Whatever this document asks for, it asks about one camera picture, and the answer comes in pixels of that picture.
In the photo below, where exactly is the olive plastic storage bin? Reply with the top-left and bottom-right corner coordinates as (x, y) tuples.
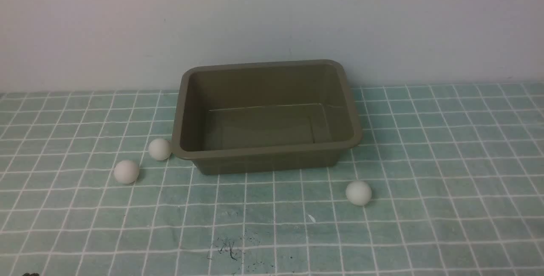
(171, 59), (362, 175)

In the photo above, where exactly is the white ball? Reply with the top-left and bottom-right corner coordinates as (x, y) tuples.
(148, 138), (172, 161)
(345, 180), (372, 206)
(113, 160), (139, 184)

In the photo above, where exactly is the green checkered tablecloth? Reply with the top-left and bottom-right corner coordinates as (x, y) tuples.
(0, 82), (544, 276)

